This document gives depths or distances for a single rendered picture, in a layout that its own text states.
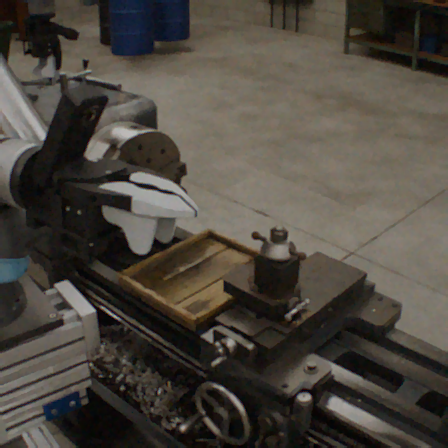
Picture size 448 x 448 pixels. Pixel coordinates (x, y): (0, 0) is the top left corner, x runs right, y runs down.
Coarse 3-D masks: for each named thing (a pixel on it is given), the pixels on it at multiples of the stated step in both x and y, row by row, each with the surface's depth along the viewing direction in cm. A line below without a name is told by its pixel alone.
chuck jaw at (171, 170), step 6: (174, 162) 185; (180, 162) 184; (162, 168) 182; (168, 168) 182; (174, 168) 181; (180, 168) 183; (186, 168) 185; (162, 174) 179; (168, 174) 179; (174, 174) 179; (180, 174) 184; (186, 174) 186; (174, 180) 177; (180, 180) 181
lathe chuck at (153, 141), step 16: (112, 128) 175; (128, 128) 175; (144, 128) 176; (96, 144) 172; (112, 144) 169; (128, 144) 170; (144, 144) 175; (160, 144) 179; (144, 160) 177; (160, 160) 181
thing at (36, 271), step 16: (32, 256) 194; (64, 256) 188; (32, 272) 198; (48, 272) 189; (64, 272) 190; (48, 288) 193; (112, 320) 210; (96, 400) 222; (64, 416) 233; (80, 416) 220; (96, 416) 224; (112, 416) 230; (80, 432) 231; (96, 432) 226; (112, 432) 231
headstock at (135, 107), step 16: (32, 80) 220; (80, 80) 216; (48, 96) 200; (112, 96) 197; (128, 96) 196; (144, 96) 196; (48, 112) 185; (112, 112) 186; (128, 112) 189; (144, 112) 192; (96, 128) 180; (48, 240) 182; (48, 256) 185
